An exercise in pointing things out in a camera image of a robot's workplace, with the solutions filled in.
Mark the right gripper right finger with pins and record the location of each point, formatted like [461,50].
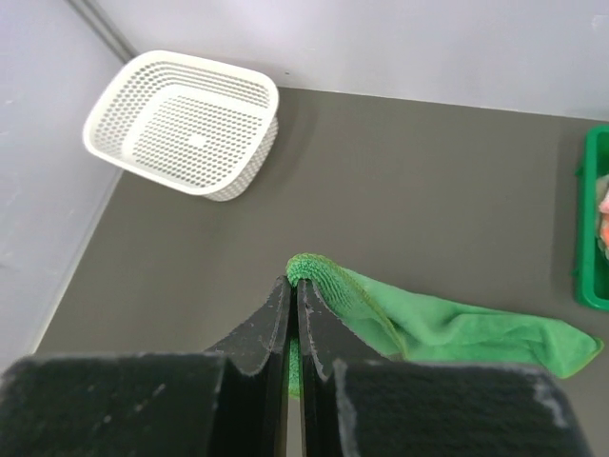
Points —
[357,403]

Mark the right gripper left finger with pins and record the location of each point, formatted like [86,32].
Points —
[226,401]

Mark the green microfiber towel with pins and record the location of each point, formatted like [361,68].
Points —
[420,328]

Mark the green plastic bin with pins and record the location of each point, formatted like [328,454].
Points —
[591,264]

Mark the white perforated plastic basket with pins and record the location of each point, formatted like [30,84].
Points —
[191,124]

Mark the orange pink towel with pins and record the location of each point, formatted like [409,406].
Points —
[602,214]

